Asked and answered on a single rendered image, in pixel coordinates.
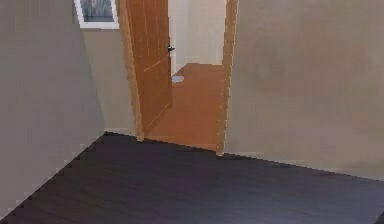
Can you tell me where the orange wooden room door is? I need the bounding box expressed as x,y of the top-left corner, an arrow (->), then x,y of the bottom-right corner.
125,0 -> 174,134

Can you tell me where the white framed wall picture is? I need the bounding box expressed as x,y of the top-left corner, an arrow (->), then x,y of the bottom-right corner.
73,0 -> 120,30

